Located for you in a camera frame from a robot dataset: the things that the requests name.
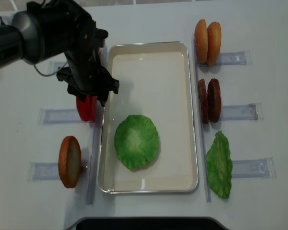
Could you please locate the clear bun slider left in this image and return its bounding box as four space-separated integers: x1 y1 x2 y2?
26 161 89 181

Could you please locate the clear bun slider right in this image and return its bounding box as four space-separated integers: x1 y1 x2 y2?
198 49 252 67

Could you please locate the clear lettuce slider right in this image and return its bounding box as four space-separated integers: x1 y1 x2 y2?
232 158 276 178

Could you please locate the standing bun half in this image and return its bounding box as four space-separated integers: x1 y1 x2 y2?
206 22 222 67
194 19 208 64

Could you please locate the thin grey cable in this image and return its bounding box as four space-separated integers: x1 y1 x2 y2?
33 62 68 77

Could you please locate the clear patty slider right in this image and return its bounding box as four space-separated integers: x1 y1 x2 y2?
220 103 264 121

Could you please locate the clear bun slider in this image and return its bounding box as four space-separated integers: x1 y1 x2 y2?
198 49 252 67
26 161 89 181

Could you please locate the red tomato slice in rack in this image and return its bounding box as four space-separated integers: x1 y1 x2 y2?
76 97 89 122

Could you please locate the white rectangular tray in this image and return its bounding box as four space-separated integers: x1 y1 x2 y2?
98 42 199 194

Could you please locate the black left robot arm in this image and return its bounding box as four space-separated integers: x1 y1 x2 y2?
0 0 120 105

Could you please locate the clear acrylic rail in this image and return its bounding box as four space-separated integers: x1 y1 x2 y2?
86 46 108 205
191 32 212 203

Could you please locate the brown meat patty outer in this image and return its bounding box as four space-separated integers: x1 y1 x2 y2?
207 79 222 123

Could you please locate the clear tomato slider left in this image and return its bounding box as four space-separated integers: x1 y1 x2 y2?
37 109 82 125

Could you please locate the standing bun half far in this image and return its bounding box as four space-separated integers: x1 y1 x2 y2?
194 19 208 64

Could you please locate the dark robot base bottom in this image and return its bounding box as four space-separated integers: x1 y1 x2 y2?
76 217 226 230

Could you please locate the red tomato slice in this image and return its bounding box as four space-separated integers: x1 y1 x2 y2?
85 95 97 122
76 97 89 122

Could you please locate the clear acrylic left rail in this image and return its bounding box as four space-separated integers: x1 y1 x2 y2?
86 46 108 205

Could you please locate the standing bun half near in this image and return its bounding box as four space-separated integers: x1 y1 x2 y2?
206 22 222 67

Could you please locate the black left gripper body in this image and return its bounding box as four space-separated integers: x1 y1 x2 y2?
56 28 120 107

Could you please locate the bun half left rack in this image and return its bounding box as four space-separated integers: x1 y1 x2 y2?
58 136 81 188

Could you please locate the green lettuce leaf on bun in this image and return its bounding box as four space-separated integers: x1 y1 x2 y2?
114 115 159 170

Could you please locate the brown meat patty near tray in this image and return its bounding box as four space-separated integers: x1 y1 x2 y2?
198 79 209 124

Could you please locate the standing green lettuce leaf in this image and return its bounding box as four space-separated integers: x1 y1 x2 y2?
206 131 233 199

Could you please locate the clear acrylic right rail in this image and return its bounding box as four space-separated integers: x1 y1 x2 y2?
191 32 212 203

